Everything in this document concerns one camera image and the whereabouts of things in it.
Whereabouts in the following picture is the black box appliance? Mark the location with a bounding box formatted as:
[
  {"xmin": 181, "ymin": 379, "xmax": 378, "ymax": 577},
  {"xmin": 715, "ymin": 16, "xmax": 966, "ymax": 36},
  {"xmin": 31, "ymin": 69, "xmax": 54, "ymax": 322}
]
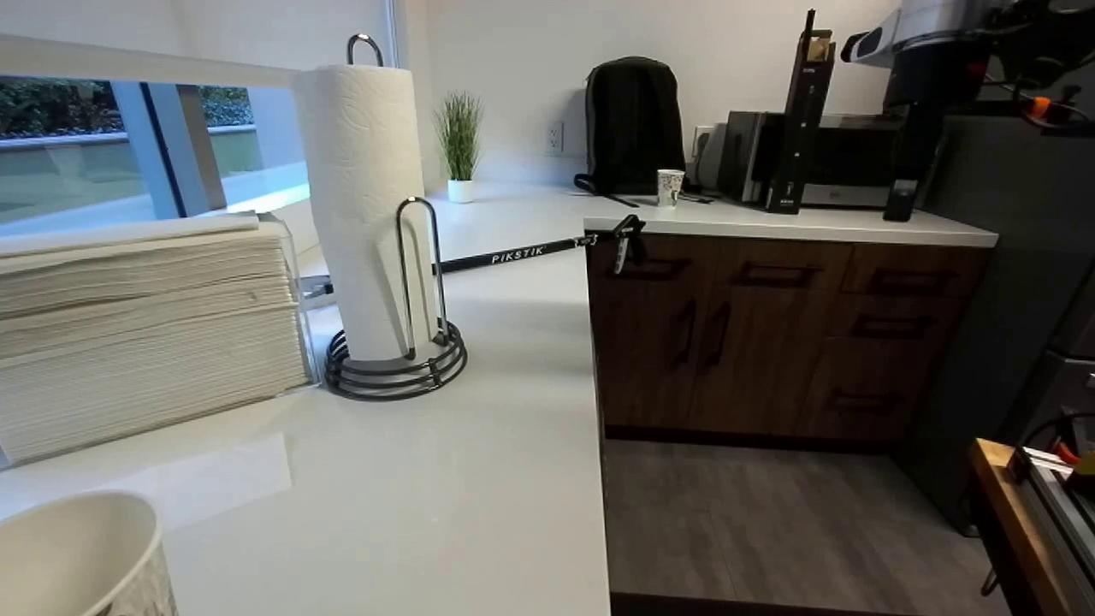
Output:
[{"xmin": 720, "ymin": 109, "xmax": 791, "ymax": 210}]

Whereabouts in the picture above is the silver toaster oven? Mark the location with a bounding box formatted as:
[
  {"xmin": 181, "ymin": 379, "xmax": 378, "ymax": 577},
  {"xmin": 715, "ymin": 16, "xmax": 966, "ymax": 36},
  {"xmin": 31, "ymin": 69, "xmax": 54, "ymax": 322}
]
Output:
[{"xmin": 783, "ymin": 113, "xmax": 915, "ymax": 213}]

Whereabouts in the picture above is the black strap with clip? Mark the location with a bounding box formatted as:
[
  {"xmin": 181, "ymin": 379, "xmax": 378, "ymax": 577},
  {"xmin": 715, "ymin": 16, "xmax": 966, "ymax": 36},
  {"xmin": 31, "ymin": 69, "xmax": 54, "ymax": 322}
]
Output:
[{"xmin": 438, "ymin": 213, "xmax": 649, "ymax": 276}]

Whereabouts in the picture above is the paper towel roll on holder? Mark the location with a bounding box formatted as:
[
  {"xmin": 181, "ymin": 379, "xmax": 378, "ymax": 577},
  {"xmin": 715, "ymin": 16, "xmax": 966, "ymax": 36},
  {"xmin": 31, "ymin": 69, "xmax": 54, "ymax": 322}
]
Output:
[{"xmin": 322, "ymin": 30, "xmax": 472, "ymax": 405}]

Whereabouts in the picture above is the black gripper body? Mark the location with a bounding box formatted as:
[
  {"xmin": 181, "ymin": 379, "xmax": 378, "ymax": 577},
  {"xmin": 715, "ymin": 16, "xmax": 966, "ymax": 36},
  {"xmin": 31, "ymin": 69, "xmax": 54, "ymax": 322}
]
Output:
[{"xmin": 885, "ymin": 47, "xmax": 955, "ymax": 185}]

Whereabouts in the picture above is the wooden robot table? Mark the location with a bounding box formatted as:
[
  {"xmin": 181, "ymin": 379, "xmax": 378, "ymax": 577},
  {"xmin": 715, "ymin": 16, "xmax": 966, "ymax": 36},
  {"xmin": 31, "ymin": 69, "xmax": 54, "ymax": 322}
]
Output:
[{"xmin": 966, "ymin": 435, "xmax": 1095, "ymax": 616}]

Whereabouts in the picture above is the window with white frame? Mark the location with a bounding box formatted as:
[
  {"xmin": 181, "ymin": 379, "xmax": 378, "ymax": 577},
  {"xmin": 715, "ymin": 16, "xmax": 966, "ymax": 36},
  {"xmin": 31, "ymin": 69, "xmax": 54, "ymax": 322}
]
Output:
[{"xmin": 0, "ymin": 71, "xmax": 312, "ymax": 228}]

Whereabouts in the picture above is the black backpack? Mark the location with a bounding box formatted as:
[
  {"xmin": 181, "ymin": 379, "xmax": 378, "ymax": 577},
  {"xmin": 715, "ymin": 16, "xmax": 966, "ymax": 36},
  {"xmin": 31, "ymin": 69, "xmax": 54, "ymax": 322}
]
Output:
[{"xmin": 572, "ymin": 55, "xmax": 690, "ymax": 201}]

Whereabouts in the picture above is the small white cup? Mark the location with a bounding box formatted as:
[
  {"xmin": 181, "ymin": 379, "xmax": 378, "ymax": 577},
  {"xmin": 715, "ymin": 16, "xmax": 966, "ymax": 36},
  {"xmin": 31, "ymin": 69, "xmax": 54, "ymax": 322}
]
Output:
[{"xmin": 653, "ymin": 163, "xmax": 688, "ymax": 210}]

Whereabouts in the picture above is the tall black slim device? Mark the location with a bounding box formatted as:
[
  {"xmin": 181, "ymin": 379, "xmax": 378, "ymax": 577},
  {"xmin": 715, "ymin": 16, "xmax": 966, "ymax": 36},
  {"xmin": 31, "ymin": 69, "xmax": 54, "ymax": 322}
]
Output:
[{"xmin": 763, "ymin": 8, "xmax": 837, "ymax": 218}]

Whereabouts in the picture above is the stack of folded paper towels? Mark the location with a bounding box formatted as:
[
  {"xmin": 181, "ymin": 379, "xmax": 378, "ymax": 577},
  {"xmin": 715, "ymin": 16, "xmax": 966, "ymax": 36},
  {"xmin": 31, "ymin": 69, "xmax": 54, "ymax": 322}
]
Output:
[{"xmin": 0, "ymin": 213, "xmax": 312, "ymax": 469}]

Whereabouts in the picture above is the small green potted plant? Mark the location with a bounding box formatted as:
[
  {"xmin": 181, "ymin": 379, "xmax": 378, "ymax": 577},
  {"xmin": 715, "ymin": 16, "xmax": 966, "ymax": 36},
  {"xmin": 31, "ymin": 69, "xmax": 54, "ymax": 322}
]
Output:
[{"xmin": 438, "ymin": 92, "xmax": 484, "ymax": 210}]

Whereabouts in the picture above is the white paper cup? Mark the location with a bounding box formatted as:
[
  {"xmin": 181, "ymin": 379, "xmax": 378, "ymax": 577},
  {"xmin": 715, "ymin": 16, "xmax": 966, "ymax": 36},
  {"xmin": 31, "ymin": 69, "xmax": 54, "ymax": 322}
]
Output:
[{"xmin": 0, "ymin": 490, "xmax": 181, "ymax": 616}]

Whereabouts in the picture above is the dark grey refrigerator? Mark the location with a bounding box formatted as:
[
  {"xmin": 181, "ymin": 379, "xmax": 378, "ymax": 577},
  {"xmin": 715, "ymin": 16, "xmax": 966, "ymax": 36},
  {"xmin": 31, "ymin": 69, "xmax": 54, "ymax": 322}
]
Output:
[{"xmin": 898, "ymin": 113, "xmax": 1095, "ymax": 531}]

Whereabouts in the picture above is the grey countertop appliance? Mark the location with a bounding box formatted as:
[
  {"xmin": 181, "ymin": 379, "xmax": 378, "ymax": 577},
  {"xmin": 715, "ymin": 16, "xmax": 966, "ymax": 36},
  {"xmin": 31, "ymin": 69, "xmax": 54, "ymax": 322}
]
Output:
[{"xmin": 690, "ymin": 120, "xmax": 734, "ymax": 197}]

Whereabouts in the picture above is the white paper towel roll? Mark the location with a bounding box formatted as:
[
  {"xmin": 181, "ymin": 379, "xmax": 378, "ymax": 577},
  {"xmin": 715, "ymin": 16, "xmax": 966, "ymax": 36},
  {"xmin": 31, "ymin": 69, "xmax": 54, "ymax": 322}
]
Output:
[{"xmin": 290, "ymin": 62, "xmax": 441, "ymax": 364}]

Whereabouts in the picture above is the dark wooden cabinet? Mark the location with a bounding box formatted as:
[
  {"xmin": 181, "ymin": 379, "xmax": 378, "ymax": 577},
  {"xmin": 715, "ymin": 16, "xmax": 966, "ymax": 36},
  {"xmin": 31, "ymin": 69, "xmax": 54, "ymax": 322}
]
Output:
[{"xmin": 584, "ymin": 228, "xmax": 991, "ymax": 447}]

